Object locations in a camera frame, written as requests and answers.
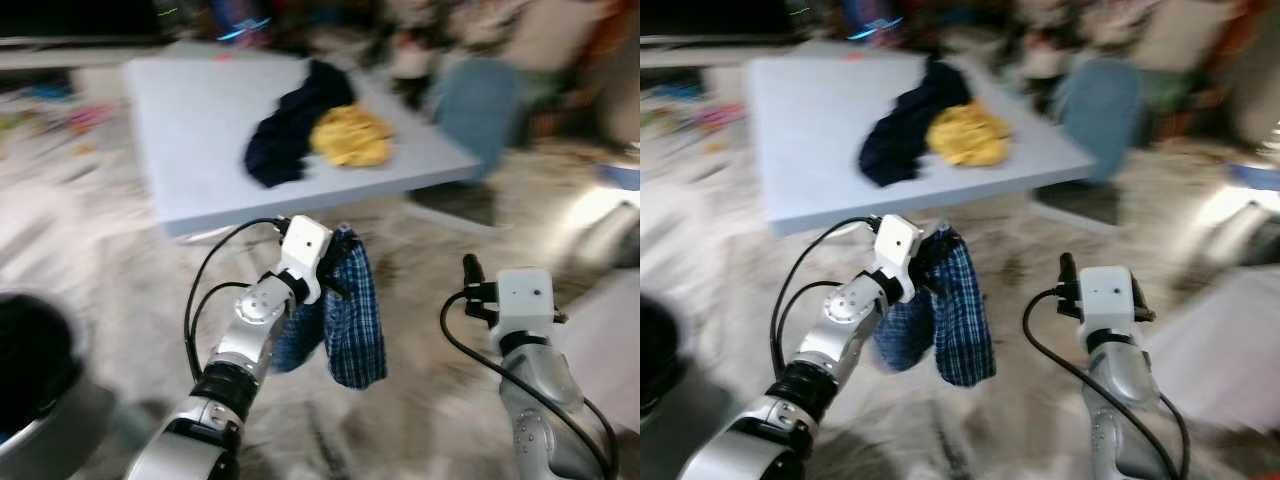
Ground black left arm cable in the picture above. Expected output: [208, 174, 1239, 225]
[182, 216, 293, 383]
[768, 216, 881, 379]

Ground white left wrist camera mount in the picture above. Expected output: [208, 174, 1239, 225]
[277, 214, 334, 305]
[872, 213, 925, 304]

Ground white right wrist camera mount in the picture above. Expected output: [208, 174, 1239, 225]
[496, 267, 555, 337]
[1078, 265, 1136, 336]

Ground white folding table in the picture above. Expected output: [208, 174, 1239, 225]
[745, 55, 1099, 238]
[124, 55, 483, 239]

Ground blue plaid shorts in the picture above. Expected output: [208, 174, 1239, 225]
[875, 226, 998, 389]
[268, 226, 389, 391]

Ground navy garment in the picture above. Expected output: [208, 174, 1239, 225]
[243, 59, 357, 189]
[857, 60, 973, 188]

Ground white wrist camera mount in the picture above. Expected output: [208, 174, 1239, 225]
[277, 214, 334, 305]
[496, 267, 555, 337]
[1078, 265, 1136, 336]
[872, 213, 925, 304]

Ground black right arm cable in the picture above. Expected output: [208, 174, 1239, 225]
[439, 290, 619, 480]
[1022, 288, 1193, 480]

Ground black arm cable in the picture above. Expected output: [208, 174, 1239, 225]
[1022, 288, 1193, 480]
[182, 216, 293, 383]
[768, 216, 881, 379]
[439, 290, 619, 480]

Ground blue backpack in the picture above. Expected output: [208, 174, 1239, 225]
[210, 0, 281, 46]
[845, 0, 906, 43]

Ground folding chair blue cushion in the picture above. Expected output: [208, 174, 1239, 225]
[405, 57, 533, 229]
[1030, 57, 1149, 229]

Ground yellow shirt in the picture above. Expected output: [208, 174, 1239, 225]
[925, 102, 1013, 168]
[309, 103, 394, 169]

